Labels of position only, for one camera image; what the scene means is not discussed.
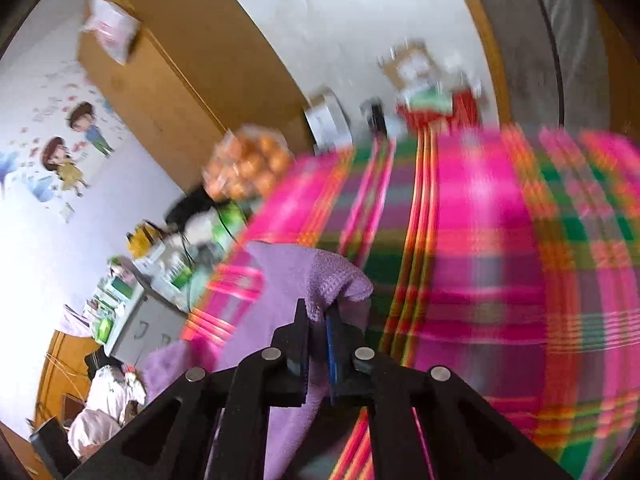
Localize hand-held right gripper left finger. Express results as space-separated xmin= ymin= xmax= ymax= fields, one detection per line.
xmin=65 ymin=299 xmax=311 ymax=480

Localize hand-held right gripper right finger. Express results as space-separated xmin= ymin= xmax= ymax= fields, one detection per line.
xmin=324 ymin=305 xmax=576 ymax=480

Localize purple pants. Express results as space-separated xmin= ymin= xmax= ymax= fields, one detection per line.
xmin=135 ymin=242 xmax=373 ymax=480

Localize white pink clothes pile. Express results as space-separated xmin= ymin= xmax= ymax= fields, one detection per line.
xmin=67 ymin=365 xmax=148 ymax=456

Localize green white medicine box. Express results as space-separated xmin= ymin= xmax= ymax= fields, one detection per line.
xmin=160 ymin=255 xmax=193 ymax=286

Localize green carton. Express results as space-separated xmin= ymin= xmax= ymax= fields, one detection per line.
xmin=215 ymin=200 xmax=251 ymax=241

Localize grey drawer cabinet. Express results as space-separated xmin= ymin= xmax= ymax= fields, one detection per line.
xmin=107 ymin=280 xmax=188 ymax=361

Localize black cloth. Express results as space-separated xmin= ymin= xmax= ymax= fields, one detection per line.
xmin=165 ymin=190 xmax=221 ymax=226

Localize yellow paper bag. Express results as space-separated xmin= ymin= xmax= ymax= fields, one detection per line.
xmin=127 ymin=225 xmax=166 ymax=256

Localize bag of oranges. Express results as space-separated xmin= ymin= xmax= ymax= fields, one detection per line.
xmin=202 ymin=127 xmax=293 ymax=201

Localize pink green plaid blanket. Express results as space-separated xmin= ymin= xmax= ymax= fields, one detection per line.
xmin=182 ymin=127 xmax=640 ymax=480

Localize white cardboard box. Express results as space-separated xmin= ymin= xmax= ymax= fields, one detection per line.
xmin=304 ymin=89 xmax=353 ymax=153

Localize black binder clip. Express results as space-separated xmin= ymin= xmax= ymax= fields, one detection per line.
xmin=361 ymin=100 xmax=388 ymax=136

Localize red bag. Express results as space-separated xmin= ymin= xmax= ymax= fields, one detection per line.
xmin=397 ymin=85 xmax=483 ymax=133

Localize brown cardboard box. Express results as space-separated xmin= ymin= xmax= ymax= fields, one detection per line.
xmin=377 ymin=40 xmax=441 ymax=91

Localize wooden wardrobe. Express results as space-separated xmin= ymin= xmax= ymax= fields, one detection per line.
xmin=77 ymin=0 xmax=321 ymax=196

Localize grey door curtain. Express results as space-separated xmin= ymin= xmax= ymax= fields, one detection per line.
xmin=460 ymin=0 xmax=616 ymax=126

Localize white pink plastic bag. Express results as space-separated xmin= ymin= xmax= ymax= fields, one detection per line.
xmin=80 ymin=0 xmax=143 ymax=66

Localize cartoon wall sticker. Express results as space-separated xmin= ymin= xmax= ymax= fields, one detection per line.
xmin=0 ymin=60 xmax=121 ymax=221

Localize wooden door frame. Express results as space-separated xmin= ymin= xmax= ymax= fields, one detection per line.
xmin=445 ymin=0 xmax=501 ymax=121

